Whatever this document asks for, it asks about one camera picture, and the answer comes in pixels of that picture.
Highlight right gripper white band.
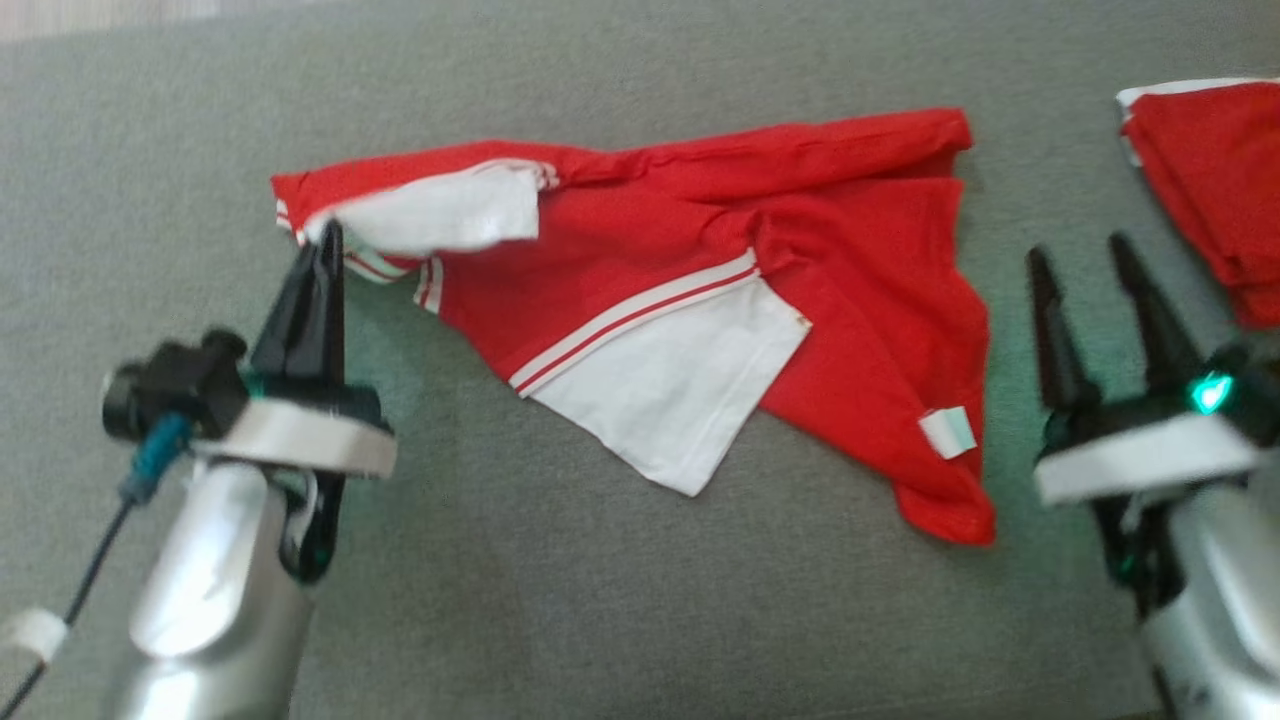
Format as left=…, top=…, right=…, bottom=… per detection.
left=1025, top=232, right=1280, bottom=613

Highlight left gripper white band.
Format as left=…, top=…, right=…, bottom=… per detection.
left=195, top=220, right=398, bottom=587

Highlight red shorts with white stripes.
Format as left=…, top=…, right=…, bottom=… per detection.
left=1115, top=77, right=1280, bottom=331

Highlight red jersey with number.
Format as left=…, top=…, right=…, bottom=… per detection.
left=270, top=107, right=998, bottom=548

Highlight large grey sofa seat cushion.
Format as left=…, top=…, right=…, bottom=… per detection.
left=0, top=0, right=1280, bottom=720

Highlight left black cable blue plug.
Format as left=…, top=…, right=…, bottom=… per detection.
left=0, top=412, right=196, bottom=713

